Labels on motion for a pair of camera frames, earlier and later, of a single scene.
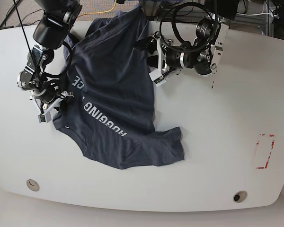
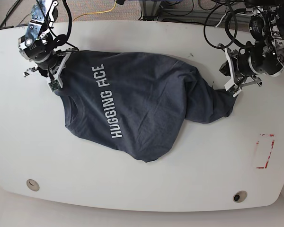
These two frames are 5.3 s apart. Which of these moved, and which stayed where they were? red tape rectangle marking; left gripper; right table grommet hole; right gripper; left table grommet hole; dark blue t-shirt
Moved: dark blue t-shirt; right gripper; left gripper
Stayed: left table grommet hole; right table grommet hole; red tape rectangle marking
